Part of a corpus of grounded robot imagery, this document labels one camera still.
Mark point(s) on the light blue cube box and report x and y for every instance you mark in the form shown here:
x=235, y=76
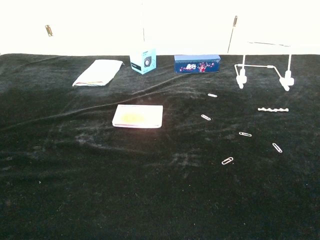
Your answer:
x=142, y=62

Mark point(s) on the metal screen hinge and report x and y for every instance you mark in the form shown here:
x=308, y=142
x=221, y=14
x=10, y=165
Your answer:
x=235, y=21
x=48, y=30

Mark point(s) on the white bead strip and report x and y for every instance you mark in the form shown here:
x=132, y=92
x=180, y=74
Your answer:
x=272, y=109

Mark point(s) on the woven folding screen panel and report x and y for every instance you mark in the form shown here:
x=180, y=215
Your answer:
x=22, y=25
x=187, y=25
x=275, y=20
x=95, y=25

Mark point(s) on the clear flat plastic box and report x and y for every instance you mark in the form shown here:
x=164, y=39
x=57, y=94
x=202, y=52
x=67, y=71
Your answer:
x=137, y=116

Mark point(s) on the silver paper clip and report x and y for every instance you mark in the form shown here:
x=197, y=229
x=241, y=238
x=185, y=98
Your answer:
x=277, y=147
x=245, y=134
x=205, y=117
x=212, y=95
x=227, y=160

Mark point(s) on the dark blue rectangular box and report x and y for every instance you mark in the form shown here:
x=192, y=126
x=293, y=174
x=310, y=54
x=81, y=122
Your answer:
x=195, y=66

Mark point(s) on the black velvet tablecloth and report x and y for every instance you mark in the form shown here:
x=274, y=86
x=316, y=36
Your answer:
x=75, y=175

